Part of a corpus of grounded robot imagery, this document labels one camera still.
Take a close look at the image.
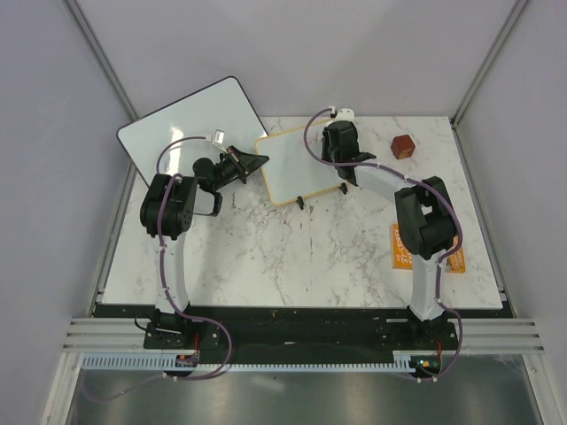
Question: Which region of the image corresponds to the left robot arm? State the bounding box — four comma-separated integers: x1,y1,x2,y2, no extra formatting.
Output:
140,146,269,348

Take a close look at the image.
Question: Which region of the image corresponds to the large black framed whiteboard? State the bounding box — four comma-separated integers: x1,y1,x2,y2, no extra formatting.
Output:
117,76,268,184

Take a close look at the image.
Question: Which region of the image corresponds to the light blue cable duct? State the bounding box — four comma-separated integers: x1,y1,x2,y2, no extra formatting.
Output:
81,352,416,374

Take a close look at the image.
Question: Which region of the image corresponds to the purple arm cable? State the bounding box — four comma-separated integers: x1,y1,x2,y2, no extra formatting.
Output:
82,135,234,403
303,108,465,384

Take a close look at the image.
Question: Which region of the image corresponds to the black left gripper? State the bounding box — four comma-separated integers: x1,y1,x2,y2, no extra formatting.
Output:
213,146,270,191

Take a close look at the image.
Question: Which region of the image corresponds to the red wooden cube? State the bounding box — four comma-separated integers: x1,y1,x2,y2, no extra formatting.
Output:
391,135,416,160

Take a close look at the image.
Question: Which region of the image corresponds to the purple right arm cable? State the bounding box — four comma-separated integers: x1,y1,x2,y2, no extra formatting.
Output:
303,108,465,384

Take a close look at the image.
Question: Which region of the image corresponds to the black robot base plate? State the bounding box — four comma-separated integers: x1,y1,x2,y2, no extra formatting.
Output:
144,306,457,363

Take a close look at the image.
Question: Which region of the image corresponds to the yellow framed small whiteboard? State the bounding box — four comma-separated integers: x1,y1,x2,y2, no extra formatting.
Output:
255,120,346,206

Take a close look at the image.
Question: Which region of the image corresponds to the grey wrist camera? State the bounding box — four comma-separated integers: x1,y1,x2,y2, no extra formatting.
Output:
212,129,225,145
330,106,355,121

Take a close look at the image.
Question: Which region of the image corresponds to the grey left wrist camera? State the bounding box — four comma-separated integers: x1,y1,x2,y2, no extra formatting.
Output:
212,129,225,145

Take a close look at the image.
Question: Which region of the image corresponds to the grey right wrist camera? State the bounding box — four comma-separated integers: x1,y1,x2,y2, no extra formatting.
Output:
330,106,355,121

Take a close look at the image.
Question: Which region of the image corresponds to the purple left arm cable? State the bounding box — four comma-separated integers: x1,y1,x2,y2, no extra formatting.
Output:
82,135,234,403

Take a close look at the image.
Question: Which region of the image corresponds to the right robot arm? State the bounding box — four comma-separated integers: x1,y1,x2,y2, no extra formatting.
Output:
322,120,462,349

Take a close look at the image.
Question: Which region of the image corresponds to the aluminium rail frame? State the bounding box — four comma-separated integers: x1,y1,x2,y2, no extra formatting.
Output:
39,0,555,425

